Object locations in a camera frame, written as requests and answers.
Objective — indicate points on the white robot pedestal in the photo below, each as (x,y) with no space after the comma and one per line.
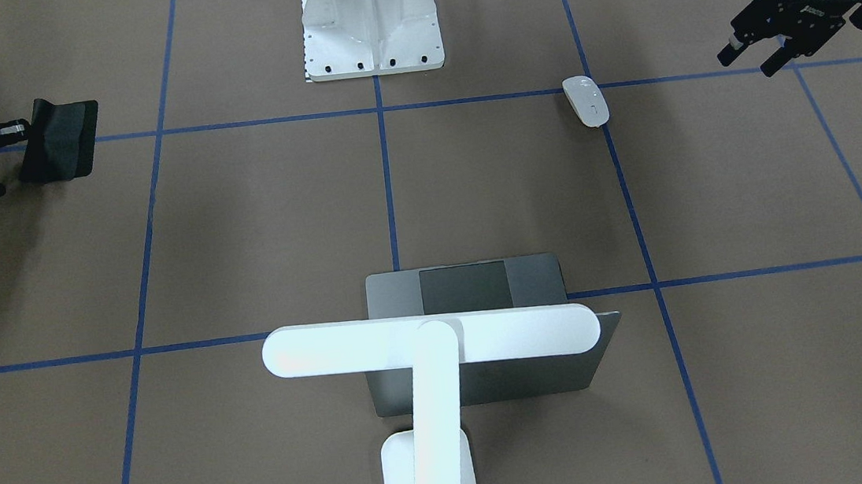
(357,38)

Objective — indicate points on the white desk lamp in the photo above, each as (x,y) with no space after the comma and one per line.
(435,450)

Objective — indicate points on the white computer mouse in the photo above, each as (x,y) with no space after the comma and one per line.
(587,100)

